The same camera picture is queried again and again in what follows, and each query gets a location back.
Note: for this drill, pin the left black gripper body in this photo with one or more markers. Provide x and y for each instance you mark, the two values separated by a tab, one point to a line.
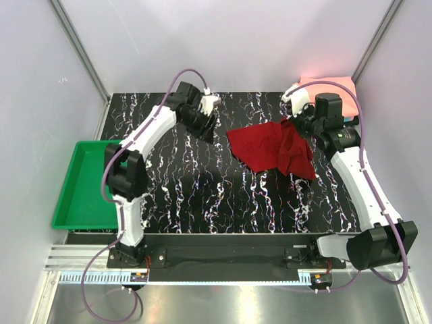
196	118

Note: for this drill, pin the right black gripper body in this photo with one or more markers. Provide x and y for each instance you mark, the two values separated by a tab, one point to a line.
306	124

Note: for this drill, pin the red t shirt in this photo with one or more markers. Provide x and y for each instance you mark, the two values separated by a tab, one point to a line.
273	145

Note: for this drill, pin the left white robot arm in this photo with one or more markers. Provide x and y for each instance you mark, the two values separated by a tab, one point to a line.
125	177

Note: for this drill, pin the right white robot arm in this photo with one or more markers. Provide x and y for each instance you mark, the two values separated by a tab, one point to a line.
384	238

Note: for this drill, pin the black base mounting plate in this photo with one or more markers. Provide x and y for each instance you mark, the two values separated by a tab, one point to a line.
231	253

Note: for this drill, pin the green plastic tray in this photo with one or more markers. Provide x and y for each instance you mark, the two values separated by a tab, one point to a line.
81	205

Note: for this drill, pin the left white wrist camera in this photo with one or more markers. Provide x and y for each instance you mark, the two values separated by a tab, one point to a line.
209	102

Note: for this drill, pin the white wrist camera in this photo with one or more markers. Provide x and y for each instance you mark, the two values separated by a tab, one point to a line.
209	102
297	98

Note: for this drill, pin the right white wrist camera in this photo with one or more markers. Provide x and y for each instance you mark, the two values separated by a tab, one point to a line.
297	98

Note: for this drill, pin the left aluminium frame post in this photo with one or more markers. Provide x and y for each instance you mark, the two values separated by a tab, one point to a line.
76	43

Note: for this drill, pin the aluminium frame post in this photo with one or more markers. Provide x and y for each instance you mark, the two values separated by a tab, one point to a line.
76	43
384	25

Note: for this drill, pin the right aluminium frame post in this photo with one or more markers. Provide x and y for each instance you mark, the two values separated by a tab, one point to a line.
384	25

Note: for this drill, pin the white slotted cable duct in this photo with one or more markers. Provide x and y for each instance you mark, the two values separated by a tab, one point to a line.
287	278

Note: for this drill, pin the aluminium rail profile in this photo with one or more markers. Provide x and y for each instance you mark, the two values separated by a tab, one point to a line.
74	256

